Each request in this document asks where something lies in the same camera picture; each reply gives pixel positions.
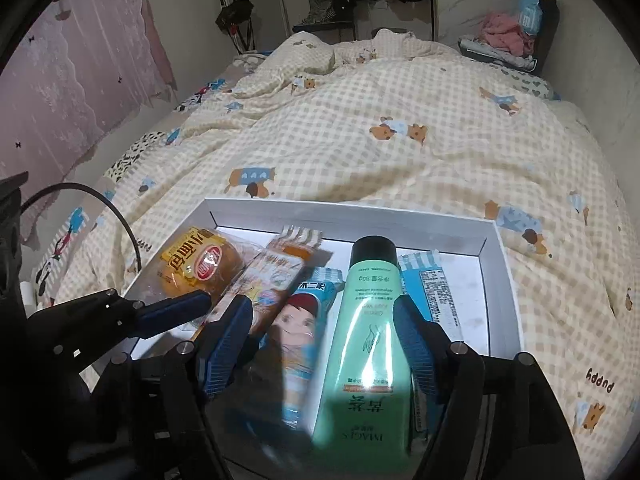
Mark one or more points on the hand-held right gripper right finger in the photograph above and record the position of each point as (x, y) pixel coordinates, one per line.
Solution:
(415, 345)

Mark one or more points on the orange snack packet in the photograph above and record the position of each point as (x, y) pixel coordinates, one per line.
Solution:
(272, 270)

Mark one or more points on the pink cloth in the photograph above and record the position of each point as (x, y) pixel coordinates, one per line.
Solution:
(505, 32)

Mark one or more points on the blue snack packet with figure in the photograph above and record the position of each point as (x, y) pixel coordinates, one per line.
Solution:
(300, 330)

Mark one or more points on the heart print pillow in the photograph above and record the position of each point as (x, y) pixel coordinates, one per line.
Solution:
(535, 85)

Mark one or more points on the white and blue snack packet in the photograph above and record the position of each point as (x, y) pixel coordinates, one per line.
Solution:
(435, 300)

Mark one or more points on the pink lace curtain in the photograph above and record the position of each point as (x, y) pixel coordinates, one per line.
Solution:
(75, 85)

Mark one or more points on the black hanging bag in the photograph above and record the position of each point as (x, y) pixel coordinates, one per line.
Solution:
(235, 12)

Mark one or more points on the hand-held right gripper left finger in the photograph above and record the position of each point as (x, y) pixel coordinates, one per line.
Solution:
(227, 345)

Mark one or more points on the cartoon print bed sheet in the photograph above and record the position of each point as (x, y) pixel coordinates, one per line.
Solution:
(65, 240)

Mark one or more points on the striped chair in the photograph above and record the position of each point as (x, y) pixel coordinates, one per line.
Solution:
(320, 5)

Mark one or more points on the bread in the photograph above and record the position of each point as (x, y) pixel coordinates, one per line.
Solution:
(200, 265)

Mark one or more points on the white cardboard box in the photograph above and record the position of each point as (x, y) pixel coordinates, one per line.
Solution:
(350, 222)

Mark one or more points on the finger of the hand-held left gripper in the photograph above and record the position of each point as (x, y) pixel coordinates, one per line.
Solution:
(175, 310)

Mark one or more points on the blue tissue pack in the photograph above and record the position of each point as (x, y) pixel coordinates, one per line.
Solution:
(529, 12)

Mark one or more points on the green tube with black cap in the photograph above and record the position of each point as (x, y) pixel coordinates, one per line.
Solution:
(365, 335)

